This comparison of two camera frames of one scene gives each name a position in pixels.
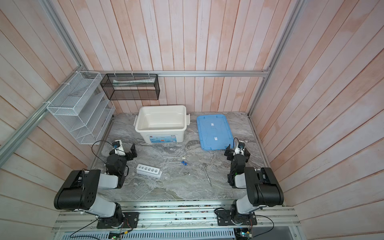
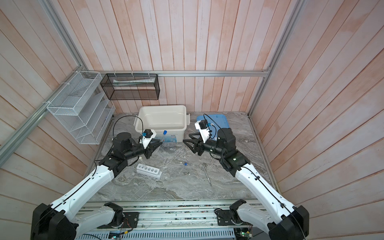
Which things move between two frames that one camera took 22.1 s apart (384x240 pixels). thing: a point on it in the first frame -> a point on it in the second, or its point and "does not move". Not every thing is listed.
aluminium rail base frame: [176, 215] does not move
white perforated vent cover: [194, 234] does not move
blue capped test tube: [185, 164] does not move
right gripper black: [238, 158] -> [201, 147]
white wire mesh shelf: [83, 107] does not move
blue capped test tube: [182, 162] -> [164, 133]
